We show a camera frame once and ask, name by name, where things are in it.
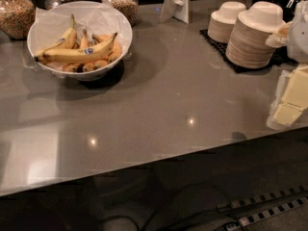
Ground power strip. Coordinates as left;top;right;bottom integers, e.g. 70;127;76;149
216;185;308;213
224;196;308;231

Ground white sign stand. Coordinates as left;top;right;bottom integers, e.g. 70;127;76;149
160;0;192;24

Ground black rubber mat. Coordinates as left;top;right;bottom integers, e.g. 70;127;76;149
199;29;297;73

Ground glass cereal jar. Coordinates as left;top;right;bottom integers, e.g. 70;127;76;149
101;0;139;26
0;0;36;39

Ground bottom small banana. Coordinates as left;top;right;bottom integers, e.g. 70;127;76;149
63;60;108;73

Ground small banana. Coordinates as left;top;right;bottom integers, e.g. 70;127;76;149
63;60;108;73
80;29;90;49

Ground white paper bowl liner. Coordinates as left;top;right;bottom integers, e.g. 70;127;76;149
28;1;125;51

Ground lower power strip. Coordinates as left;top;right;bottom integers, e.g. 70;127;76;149
224;196;308;231

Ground upper power strip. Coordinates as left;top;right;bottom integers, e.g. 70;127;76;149
216;185;308;213

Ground right glass cereal jar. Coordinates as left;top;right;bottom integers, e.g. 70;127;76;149
101;0;139;26

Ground small back banana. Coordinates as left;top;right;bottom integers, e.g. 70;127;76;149
80;29;90;49

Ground right orange banana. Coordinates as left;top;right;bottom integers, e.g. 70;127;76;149
92;35;122;63

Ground left yellow banana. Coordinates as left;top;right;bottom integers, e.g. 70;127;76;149
34;14;77;62

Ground back stack paper bowls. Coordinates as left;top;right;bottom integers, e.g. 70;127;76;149
208;1;246;43

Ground large front yellow banana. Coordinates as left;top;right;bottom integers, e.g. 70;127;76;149
43;33;117;63

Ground black floor cable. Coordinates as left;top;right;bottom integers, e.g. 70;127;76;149
95;209;232;231

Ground left glass cereal jar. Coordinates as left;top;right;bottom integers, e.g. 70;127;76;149
0;0;36;39

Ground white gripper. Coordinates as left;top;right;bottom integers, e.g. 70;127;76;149
266;1;308;130

